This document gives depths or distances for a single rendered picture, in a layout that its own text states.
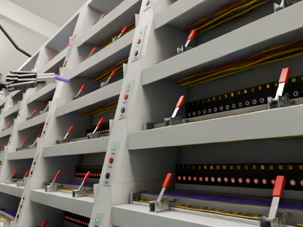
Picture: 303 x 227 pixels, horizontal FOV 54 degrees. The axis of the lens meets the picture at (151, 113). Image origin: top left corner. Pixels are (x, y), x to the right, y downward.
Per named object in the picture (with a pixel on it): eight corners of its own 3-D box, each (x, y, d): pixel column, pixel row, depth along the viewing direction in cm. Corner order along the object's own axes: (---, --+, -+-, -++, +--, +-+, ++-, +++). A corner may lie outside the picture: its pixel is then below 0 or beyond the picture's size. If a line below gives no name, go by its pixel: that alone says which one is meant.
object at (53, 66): (69, 52, 161) (69, 28, 163) (35, 79, 208) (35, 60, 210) (103, 58, 173) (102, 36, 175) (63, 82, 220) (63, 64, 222)
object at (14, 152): (37, 157, 142) (37, 129, 144) (7, 160, 190) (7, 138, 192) (76, 156, 155) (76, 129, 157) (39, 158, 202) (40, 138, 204)
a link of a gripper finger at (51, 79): (36, 76, 117) (36, 77, 117) (54, 75, 119) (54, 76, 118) (37, 83, 119) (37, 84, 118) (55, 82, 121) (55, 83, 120)
